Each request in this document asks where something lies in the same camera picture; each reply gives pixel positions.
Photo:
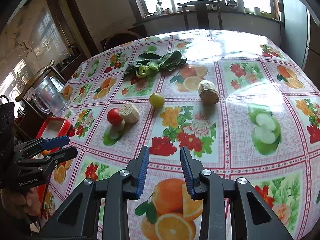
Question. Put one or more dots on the brown yam piece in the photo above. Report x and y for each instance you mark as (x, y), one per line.
(208, 93)

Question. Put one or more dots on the wooden chair curved top rail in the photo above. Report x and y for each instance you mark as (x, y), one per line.
(35, 80)

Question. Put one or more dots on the round back wooden chair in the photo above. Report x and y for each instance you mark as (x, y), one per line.
(120, 40)

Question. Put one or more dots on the clear plastic pitcher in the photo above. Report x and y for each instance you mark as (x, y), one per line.
(50, 96)

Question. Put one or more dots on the person's left hand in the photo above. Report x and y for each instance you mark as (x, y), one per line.
(20, 202)

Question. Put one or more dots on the white cylinder container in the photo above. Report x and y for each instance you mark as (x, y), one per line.
(240, 2)

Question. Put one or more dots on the etched glass partition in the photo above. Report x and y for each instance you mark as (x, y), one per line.
(32, 47)

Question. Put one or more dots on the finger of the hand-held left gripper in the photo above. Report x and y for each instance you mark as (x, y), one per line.
(67, 156)
(57, 141)

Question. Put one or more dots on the green round fruit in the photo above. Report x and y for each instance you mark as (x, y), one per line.
(157, 100)

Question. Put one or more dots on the dark wooden chair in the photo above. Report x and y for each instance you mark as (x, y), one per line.
(200, 12)

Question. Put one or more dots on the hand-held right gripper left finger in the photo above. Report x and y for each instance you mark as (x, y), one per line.
(142, 173)

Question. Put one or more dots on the grey refrigerator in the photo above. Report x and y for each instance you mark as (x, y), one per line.
(295, 22)

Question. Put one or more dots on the dark kettle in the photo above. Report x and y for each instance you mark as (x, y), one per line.
(232, 4)

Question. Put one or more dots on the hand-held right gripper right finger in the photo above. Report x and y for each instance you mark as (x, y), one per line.
(187, 173)

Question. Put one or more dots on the tall white roll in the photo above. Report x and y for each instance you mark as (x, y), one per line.
(172, 3)

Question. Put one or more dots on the leafy green vegetable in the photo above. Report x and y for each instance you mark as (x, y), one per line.
(155, 63)

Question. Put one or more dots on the small red tomato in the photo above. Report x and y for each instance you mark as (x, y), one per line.
(114, 116)

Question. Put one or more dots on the small white cup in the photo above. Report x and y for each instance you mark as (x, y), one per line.
(257, 10)

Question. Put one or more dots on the red rectangular tray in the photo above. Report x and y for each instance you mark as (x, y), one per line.
(56, 127)

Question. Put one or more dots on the small white bottle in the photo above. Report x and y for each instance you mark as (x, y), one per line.
(157, 9)

